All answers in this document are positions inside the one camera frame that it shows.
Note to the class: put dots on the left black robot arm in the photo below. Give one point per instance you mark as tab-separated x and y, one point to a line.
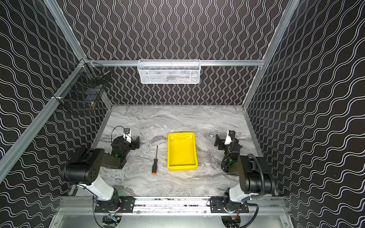
84	170

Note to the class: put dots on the clear wire mesh basket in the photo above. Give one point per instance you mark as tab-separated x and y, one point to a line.
169	71

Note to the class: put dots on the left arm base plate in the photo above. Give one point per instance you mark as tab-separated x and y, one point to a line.
124	204

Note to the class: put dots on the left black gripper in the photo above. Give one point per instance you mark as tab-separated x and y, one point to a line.
132	143

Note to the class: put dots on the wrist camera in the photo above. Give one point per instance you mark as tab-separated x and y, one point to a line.
230	137
127	134

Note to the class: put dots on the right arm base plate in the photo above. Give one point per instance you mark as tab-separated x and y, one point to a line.
228	205

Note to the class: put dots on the black orange screwdriver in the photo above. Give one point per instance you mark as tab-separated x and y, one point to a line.
155	164

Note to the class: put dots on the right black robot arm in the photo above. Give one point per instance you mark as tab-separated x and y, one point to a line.
255	179

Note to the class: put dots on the black wire basket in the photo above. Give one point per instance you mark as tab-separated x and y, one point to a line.
84	95

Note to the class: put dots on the aluminium front rail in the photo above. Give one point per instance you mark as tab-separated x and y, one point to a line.
173	206

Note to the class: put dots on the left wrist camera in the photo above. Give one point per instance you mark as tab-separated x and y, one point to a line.
127	134

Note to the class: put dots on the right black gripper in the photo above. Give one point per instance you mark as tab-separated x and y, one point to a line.
221	141

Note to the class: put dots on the yellow plastic bin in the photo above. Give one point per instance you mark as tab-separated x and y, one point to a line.
182	153

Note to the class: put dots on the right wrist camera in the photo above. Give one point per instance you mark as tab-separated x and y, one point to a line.
230	137

